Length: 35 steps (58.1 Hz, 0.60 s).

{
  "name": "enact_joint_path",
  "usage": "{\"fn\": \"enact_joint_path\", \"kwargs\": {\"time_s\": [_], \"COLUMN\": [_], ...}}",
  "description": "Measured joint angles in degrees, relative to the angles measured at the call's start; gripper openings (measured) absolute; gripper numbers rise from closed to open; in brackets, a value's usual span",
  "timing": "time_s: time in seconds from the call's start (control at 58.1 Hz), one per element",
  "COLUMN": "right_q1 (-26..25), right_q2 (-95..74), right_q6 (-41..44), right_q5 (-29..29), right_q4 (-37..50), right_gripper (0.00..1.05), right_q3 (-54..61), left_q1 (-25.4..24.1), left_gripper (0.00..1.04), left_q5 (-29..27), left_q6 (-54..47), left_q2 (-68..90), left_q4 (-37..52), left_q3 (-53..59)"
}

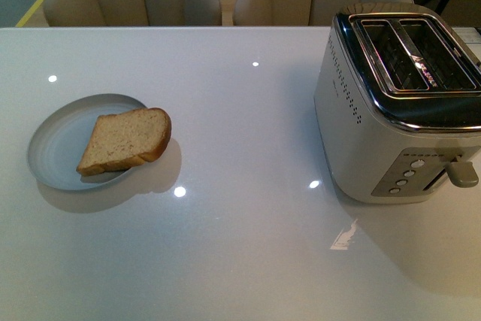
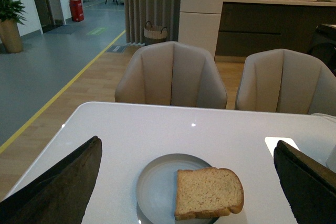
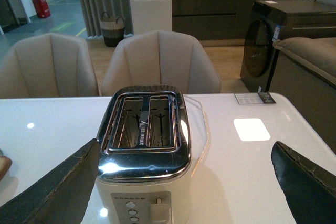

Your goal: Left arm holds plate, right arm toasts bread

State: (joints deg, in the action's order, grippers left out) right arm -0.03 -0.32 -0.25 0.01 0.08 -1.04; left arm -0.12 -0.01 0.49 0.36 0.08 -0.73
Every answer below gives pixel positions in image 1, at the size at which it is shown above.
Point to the white chrome two-slot toaster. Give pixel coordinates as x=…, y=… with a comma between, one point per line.
x=398, y=97

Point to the white round plate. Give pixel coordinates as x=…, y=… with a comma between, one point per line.
x=57, y=146

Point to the slice of brown bread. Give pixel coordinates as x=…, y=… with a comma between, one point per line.
x=122, y=141

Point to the beige toaster lever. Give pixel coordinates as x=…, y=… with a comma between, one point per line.
x=462, y=174

